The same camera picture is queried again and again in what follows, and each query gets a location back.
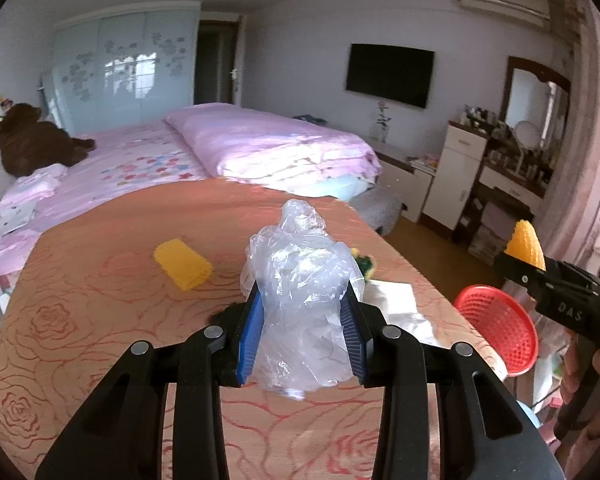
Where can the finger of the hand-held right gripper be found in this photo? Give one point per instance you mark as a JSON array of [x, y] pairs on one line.
[[517, 272]]

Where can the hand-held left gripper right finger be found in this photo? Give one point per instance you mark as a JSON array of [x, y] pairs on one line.
[[352, 335]]

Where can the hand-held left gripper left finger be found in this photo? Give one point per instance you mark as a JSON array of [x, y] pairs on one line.
[[250, 335]]

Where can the yellow foam fruit net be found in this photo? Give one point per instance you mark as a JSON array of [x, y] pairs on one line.
[[182, 265], [527, 245]]

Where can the white tissue paper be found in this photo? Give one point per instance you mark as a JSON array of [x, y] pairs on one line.
[[395, 305]]

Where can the red plastic basket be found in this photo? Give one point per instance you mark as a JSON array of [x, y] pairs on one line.
[[500, 325]]

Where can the clear plastic bag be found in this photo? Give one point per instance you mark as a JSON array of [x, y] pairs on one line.
[[300, 290]]

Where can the boxes under dressing table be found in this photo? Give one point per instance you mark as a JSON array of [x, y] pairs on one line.
[[487, 235]]

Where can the white dressing table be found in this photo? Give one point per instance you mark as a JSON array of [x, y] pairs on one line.
[[510, 185]]

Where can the cosmetic bottles on dresser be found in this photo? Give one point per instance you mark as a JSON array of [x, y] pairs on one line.
[[520, 162]]

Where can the tall white cabinet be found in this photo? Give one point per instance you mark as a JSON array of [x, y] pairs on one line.
[[455, 175]]

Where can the round standing mirror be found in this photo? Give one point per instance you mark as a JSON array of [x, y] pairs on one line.
[[527, 134]]

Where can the pink papers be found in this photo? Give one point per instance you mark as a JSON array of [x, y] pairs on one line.
[[424, 161]]

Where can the light blue pillow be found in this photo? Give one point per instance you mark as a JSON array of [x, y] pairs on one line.
[[340, 187]]

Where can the low white bench cabinet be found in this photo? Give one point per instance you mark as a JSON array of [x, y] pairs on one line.
[[400, 175]]

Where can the pink curtain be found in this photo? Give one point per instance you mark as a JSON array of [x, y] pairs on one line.
[[590, 135]]

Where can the cosmetic bottles on cabinet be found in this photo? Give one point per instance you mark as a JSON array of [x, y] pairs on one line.
[[477, 116]]

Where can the wooden framed dresser mirror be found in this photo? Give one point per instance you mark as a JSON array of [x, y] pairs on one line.
[[527, 95]]

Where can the folded pink quilt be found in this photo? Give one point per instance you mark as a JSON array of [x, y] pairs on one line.
[[260, 140]]

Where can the glass vase with flower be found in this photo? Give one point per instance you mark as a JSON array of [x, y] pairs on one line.
[[381, 125]]

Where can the bed with pink floral sheet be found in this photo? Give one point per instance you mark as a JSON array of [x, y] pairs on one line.
[[130, 160]]

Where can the dark blue cloth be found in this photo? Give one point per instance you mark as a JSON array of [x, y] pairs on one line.
[[310, 119]]

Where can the folded pink clothes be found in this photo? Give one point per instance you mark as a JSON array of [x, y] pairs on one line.
[[30, 190]]

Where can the dark wooden door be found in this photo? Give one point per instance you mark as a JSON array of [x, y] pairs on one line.
[[217, 60]]

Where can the brown plush bear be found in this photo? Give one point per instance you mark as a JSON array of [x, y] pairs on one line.
[[35, 140]]

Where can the glass door wardrobe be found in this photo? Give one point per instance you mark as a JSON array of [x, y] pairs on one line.
[[125, 65]]

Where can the black wall television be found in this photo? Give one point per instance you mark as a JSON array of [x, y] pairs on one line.
[[390, 75]]

